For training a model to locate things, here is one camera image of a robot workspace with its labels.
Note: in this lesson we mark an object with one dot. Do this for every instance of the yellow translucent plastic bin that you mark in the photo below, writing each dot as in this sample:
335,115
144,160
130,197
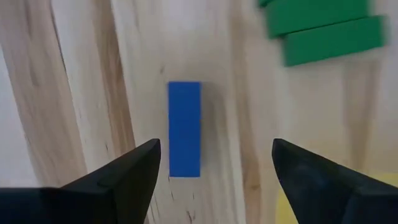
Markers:
283,211

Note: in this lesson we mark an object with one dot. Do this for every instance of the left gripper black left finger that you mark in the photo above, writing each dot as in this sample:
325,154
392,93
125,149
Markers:
93,202

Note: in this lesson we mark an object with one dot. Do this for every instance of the blue wooden block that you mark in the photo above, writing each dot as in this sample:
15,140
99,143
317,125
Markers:
185,130

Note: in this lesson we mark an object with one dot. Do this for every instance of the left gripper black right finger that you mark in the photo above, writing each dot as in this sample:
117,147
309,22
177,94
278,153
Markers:
326,196

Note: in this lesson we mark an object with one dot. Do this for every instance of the green wooden block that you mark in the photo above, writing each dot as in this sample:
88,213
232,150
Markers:
317,17
332,42

